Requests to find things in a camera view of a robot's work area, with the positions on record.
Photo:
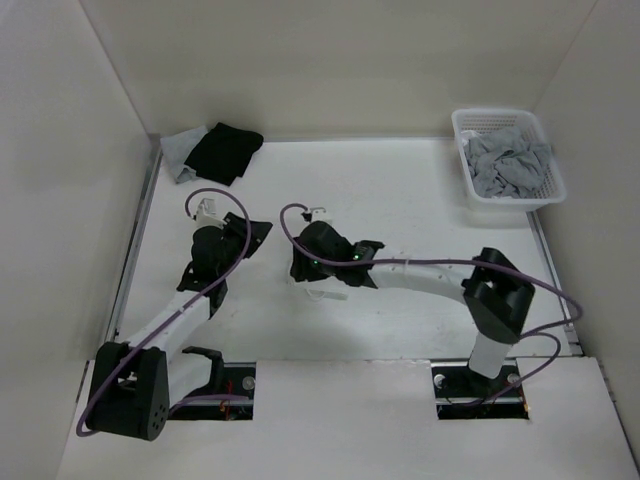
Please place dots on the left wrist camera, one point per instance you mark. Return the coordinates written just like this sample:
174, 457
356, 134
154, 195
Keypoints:
206, 215

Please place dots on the folded black tank top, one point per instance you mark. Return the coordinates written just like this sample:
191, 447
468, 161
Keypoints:
224, 153

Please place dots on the white tank top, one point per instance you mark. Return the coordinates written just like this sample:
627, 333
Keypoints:
329, 289

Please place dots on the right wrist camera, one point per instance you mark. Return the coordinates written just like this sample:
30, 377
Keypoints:
314, 214

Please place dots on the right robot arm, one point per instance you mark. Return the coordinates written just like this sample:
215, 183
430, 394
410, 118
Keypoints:
498, 301

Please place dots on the grey tank tops pile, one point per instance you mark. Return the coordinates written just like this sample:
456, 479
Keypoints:
502, 164

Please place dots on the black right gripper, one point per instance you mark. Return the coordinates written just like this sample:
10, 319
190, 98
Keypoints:
302, 269

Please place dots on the white plastic laundry basket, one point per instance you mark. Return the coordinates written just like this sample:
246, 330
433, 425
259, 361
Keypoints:
485, 120

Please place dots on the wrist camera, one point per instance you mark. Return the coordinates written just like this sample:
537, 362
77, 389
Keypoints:
314, 214
206, 215

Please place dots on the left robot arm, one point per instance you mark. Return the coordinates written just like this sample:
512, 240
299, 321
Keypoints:
139, 383

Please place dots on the folded grey tank top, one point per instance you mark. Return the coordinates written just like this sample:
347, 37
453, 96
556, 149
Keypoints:
177, 148

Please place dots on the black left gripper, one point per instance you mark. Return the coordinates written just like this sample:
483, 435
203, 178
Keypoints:
238, 228

